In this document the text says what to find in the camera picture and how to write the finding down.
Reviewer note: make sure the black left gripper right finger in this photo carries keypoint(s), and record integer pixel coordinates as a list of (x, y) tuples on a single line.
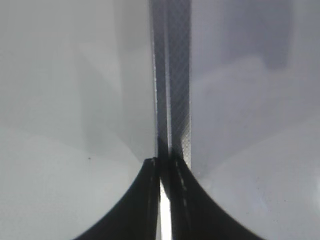
[(194, 215)]

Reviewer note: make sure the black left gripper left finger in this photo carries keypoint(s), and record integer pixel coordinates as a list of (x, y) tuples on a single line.
[(135, 215)]

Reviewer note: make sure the whiteboard with aluminium frame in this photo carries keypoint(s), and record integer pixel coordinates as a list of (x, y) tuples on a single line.
[(237, 87)]

